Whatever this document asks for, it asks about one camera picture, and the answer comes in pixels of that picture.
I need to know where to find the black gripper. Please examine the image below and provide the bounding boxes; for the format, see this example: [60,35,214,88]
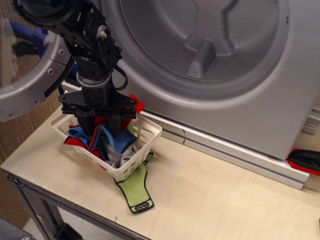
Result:
[58,78,138,137]

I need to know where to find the red cloth black trim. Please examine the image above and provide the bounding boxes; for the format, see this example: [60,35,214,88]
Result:
[87,94,146,152]

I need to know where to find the blue cloth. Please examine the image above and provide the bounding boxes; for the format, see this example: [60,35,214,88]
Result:
[67,124,110,162]
[99,126,137,156]

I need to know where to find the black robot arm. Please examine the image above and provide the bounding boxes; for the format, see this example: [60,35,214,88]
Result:
[12,0,137,137]

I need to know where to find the round washing machine door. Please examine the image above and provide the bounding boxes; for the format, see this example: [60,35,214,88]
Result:
[0,0,74,122]

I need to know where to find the grey toy washing machine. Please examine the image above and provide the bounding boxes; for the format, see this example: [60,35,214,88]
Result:
[95,0,320,159]

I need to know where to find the blue cloth in basket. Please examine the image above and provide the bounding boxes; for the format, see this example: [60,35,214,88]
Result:
[67,124,110,162]

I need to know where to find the red cloth in basket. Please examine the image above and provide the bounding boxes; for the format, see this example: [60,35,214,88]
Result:
[62,124,108,172]

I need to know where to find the white plastic basket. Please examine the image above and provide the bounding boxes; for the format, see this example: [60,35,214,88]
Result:
[50,114,162,181]

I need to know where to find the grey cloth in basket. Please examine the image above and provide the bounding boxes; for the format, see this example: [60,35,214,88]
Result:
[103,143,138,169]

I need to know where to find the green cloth black trim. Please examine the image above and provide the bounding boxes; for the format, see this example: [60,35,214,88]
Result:
[114,123,154,214]

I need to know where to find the blue object behind door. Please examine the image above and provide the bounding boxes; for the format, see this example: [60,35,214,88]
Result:
[9,21,52,58]

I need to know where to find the red and black clamp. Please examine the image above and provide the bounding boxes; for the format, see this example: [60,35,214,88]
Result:
[287,148,320,176]

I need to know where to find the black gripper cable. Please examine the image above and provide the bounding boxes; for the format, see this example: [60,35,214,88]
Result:
[112,65,129,91]

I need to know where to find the grey metal table frame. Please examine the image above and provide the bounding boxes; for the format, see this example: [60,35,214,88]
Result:
[1,168,147,240]

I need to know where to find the aluminium extrusion rail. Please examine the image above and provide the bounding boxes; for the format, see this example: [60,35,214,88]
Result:
[61,81,320,190]

